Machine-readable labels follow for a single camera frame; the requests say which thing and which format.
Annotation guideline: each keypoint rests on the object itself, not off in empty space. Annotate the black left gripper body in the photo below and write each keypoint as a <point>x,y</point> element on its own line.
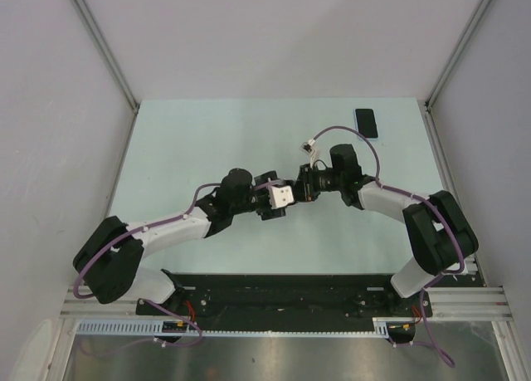
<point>262,207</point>

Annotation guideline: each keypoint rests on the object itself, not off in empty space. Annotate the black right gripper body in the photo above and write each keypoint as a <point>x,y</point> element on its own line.
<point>311,181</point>

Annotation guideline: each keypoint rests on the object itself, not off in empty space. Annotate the phone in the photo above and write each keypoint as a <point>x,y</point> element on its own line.
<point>366,123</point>

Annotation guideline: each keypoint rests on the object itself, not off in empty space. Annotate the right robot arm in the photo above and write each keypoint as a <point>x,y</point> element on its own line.
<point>439,234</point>

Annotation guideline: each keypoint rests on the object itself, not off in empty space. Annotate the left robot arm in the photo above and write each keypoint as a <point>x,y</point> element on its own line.
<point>109,265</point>

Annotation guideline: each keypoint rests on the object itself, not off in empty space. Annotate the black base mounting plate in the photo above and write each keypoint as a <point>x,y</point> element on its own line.
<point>290,304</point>

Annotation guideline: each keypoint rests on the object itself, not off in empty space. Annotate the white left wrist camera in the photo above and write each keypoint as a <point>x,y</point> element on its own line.
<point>280,194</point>

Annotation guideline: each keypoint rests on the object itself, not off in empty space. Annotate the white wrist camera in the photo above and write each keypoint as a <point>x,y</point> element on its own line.
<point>280,194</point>
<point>310,148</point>

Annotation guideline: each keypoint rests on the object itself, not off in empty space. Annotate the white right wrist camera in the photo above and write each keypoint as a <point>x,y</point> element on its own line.
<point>310,148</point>

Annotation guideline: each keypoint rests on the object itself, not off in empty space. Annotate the aluminium front rail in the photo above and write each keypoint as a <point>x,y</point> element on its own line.
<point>446,304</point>

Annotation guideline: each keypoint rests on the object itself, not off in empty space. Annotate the right aluminium frame post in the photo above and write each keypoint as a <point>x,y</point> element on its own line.
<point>472,26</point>

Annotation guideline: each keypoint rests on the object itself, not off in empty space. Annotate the aluminium frame post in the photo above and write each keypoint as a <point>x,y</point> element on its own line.
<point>97,36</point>
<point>472,26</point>

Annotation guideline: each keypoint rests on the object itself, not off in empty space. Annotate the left aluminium frame post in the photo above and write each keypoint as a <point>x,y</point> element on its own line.
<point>97,36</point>

